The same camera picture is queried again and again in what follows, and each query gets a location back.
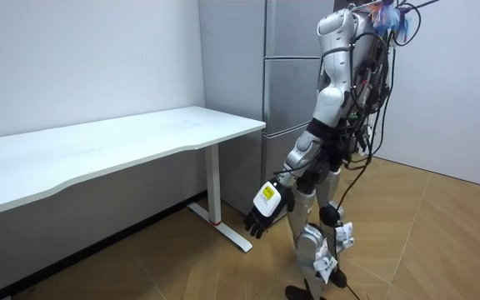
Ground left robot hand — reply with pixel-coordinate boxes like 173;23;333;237
242;177;296;241

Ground robot legs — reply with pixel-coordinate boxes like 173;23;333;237
284;160;356;300

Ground white paper tag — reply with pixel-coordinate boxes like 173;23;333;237
334;222;356;250
312;244;339;285

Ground grey fridge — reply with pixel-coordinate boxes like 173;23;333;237
197;0;337;223

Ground robot body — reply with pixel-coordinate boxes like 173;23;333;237
334;7;396;172

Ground white desk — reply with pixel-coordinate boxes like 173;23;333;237
0;105;268;254

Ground black floor cable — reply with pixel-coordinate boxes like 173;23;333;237
332;45;398;300

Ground cable bundle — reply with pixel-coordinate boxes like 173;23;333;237
347;0;442;48

